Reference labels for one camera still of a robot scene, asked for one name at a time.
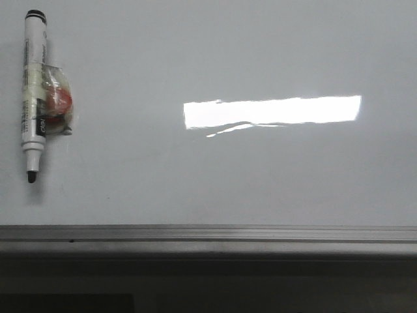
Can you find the red magnet taped to marker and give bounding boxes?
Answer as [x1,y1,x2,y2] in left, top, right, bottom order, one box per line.
[42,65,74,136]

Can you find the white whiteboard marker pen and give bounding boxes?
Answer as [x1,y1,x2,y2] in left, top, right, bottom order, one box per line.
[21,9,47,183]

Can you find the white whiteboard surface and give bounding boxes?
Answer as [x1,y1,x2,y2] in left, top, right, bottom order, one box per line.
[1,1,416,226]

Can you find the aluminium whiteboard frame rail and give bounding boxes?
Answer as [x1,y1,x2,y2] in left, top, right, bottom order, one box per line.
[1,224,416,260]

